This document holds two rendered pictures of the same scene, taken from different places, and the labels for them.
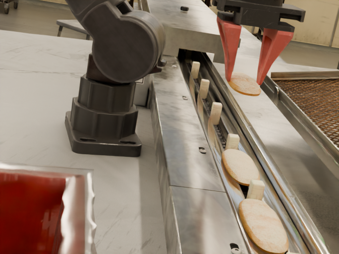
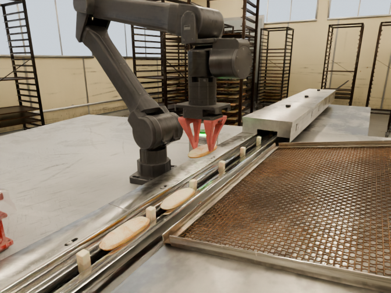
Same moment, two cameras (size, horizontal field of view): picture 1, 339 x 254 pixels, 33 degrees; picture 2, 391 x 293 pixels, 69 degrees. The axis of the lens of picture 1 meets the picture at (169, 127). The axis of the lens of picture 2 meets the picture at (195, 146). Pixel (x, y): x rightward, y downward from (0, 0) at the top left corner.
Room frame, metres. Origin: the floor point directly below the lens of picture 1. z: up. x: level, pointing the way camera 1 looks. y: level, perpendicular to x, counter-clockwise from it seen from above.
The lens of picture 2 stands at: (0.24, -0.43, 1.12)
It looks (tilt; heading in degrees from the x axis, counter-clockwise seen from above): 17 degrees down; 38
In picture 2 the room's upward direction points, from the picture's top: straight up
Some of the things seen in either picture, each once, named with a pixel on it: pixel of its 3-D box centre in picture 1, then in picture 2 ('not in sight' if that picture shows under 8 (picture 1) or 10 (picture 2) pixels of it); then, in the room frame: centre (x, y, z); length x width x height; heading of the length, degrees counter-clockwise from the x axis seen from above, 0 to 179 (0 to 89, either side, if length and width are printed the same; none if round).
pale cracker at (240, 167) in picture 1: (240, 164); (178, 196); (0.62, -0.09, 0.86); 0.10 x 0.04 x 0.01; 7
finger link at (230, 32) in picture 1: (245, 44); (200, 128); (0.71, -0.07, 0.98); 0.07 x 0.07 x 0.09; 7
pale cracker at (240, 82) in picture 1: (243, 81); (203, 149); (0.71, -0.08, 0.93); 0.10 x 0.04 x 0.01; 7
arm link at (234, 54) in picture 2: not in sight; (219, 45); (0.71, -0.12, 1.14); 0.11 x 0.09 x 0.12; 86
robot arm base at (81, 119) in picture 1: (104, 109); (153, 162); (0.72, 0.09, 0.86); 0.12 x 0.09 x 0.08; 18
